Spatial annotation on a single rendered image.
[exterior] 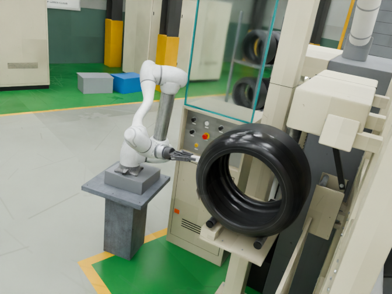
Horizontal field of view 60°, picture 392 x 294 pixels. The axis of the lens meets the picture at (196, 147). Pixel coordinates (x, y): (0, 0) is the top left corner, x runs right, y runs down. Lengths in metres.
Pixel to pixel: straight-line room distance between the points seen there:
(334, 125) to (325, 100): 0.12
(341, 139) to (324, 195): 0.85
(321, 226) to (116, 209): 1.51
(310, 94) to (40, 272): 2.36
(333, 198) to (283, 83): 0.66
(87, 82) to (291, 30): 5.63
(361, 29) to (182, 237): 2.07
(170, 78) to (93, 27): 7.69
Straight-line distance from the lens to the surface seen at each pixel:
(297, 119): 1.27
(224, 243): 1.97
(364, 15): 2.23
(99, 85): 7.20
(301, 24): 1.87
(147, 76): 2.29
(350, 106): 1.24
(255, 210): 2.06
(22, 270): 3.00
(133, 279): 2.84
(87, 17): 9.84
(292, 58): 1.89
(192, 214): 2.89
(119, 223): 2.81
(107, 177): 2.65
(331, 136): 1.15
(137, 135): 1.89
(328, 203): 1.98
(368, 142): 1.25
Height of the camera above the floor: 2.02
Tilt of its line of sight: 23 degrees down
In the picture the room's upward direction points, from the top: 8 degrees clockwise
